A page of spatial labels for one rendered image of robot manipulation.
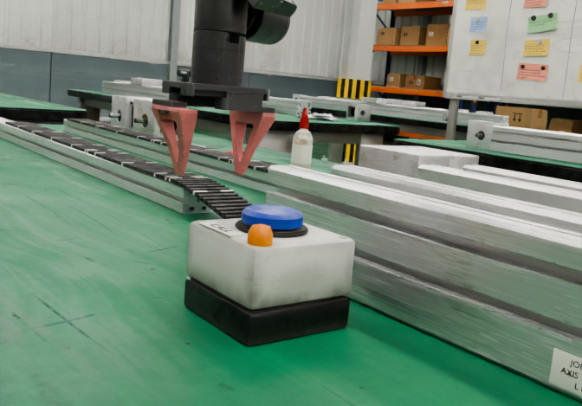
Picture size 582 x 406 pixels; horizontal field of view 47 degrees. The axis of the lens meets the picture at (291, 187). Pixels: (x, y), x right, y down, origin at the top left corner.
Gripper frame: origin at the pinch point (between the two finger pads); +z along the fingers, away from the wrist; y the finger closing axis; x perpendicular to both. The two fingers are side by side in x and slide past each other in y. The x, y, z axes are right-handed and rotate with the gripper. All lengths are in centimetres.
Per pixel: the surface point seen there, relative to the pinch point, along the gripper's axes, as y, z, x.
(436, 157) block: 16.6, -3.6, -17.9
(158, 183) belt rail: -1.9, 3.3, 8.5
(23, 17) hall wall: 294, -81, 1080
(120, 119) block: 29, 2, 90
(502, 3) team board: 279, -63, 165
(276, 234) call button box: -14.4, -0.6, -31.7
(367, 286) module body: -5.3, 4.1, -31.1
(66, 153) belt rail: -1.6, 3.9, 41.0
